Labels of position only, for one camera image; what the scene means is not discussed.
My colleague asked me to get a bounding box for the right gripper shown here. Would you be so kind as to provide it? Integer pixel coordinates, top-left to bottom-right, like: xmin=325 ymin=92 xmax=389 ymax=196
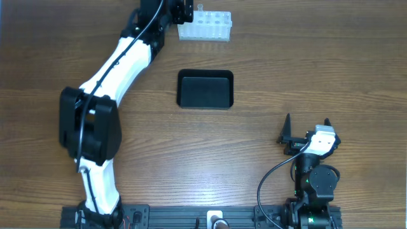
xmin=276 ymin=113 xmax=331 ymax=156

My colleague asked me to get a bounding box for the black tray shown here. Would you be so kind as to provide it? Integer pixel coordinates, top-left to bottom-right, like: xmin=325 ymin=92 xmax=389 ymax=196
xmin=176 ymin=69 xmax=235 ymax=111

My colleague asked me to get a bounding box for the white test tube rack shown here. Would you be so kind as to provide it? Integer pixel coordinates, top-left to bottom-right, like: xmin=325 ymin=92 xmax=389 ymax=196
xmin=177 ymin=10 xmax=233 ymax=43

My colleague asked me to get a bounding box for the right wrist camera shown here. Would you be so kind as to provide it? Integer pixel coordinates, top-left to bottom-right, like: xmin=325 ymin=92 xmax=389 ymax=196
xmin=307 ymin=125 xmax=337 ymax=156

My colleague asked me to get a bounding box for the black cable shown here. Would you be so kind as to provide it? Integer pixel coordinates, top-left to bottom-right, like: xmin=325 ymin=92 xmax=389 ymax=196
xmin=256 ymin=141 xmax=312 ymax=229
xmin=75 ymin=0 xmax=165 ymax=174

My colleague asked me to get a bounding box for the mounting rail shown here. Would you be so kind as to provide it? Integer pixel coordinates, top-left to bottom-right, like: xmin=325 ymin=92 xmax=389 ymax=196
xmin=60 ymin=204 xmax=343 ymax=229

